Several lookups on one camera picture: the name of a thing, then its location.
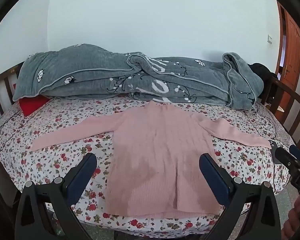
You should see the pink knit sweater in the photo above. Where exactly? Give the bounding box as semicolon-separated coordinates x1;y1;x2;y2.
31;102;270;218

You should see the black clothing on footboard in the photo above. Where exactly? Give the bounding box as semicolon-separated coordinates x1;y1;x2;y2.
249;63;277;83

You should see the person's right hand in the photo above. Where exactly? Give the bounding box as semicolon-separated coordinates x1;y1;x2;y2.
281;195;300;240

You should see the brown wooden door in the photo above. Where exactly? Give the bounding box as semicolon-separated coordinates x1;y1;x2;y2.
276;2;300;113

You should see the red pillow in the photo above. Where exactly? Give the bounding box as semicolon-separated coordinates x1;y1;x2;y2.
19;95;50;116

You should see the dark wooden bed headboard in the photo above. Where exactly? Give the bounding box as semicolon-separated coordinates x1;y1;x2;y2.
0;62;23;118

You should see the grey floral quilt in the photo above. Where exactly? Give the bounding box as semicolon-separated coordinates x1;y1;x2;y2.
13;44;264;110

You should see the white wall switch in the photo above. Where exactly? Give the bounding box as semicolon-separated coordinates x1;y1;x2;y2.
267;35;273;44

